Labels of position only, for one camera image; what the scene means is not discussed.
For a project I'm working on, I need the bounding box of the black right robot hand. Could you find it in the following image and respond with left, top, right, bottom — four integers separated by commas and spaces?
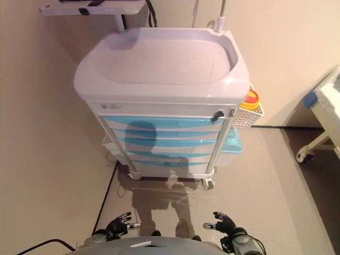
202, 211, 237, 235

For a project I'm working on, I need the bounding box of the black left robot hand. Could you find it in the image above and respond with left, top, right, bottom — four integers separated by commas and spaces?
106, 211, 142, 239

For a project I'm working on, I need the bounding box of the blue fronted tall drawer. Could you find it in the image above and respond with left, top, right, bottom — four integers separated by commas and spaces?
129, 158, 213, 175

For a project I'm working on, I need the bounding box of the blue fronted closed drawer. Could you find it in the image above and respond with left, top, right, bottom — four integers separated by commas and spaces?
124, 149, 216, 161
109, 128, 223, 141

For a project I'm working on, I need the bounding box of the blue fronted widest drawer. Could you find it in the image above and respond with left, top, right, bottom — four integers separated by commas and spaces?
103, 115, 225, 131

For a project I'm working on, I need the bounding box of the grey robot torso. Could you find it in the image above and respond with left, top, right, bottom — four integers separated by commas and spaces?
63, 236, 224, 255

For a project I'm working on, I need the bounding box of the blue lidded waste bin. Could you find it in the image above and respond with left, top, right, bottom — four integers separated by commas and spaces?
217, 126, 244, 167

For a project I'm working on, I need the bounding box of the white side bin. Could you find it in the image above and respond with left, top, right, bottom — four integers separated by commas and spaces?
101, 132, 126, 162

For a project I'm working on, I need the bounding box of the bed caster wheel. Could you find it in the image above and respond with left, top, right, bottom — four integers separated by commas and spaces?
296, 151, 315, 165

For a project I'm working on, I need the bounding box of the black cart key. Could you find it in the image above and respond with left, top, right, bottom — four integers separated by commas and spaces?
210, 109, 225, 124

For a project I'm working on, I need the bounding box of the yellow sharps container red lid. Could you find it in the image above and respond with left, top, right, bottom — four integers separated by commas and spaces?
240, 89, 262, 110

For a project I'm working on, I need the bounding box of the blue bed corner bumper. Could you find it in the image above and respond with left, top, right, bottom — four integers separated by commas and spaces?
303, 91, 320, 108

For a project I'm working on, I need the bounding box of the white medical cart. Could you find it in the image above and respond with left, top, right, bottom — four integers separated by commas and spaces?
73, 26, 251, 187

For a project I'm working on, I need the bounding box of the white IV pole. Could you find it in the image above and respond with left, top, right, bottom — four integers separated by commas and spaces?
214, 0, 228, 33

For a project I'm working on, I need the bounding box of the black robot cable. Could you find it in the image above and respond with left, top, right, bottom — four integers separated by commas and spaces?
16, 239, 77, 255

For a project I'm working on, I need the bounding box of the white wire basket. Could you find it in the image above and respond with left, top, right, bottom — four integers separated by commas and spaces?
232, 82, 266, 130

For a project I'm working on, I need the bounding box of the black hanging strap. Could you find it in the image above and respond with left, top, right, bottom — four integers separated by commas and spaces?
147, 0, 158, 28

